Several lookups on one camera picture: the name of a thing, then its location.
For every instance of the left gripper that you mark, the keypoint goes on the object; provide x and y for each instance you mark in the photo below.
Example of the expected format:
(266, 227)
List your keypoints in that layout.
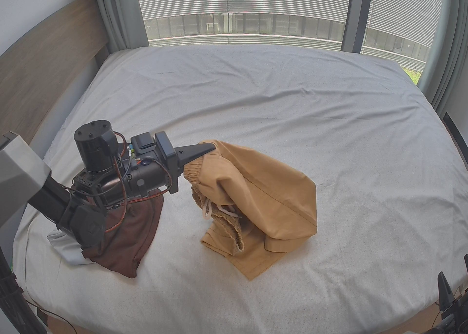
(150, 177)

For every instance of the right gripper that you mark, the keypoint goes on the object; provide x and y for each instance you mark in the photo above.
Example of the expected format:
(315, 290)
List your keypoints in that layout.
(457, 319)

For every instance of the tan shorts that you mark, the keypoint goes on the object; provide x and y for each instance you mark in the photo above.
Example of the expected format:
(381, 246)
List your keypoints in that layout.
(263, 193)

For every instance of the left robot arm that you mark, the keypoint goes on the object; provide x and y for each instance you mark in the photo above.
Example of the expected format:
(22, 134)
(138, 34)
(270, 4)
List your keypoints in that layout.
(47, 193)

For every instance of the bed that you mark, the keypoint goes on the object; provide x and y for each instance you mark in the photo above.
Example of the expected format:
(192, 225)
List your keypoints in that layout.
(292, 105)

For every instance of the brown garment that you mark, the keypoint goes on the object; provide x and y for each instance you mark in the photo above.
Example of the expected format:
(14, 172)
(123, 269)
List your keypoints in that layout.
(128, 241)

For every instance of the white garment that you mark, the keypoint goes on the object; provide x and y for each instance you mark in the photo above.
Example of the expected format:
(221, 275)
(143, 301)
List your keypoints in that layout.
(67, 250)

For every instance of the grey-green curtain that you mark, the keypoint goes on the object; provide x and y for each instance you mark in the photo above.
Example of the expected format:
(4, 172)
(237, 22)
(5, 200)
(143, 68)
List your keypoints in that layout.
(449, 32)
(117, 3)

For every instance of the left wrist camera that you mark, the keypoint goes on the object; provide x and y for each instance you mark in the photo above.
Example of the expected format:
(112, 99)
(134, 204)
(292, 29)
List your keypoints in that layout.
(144, 146)

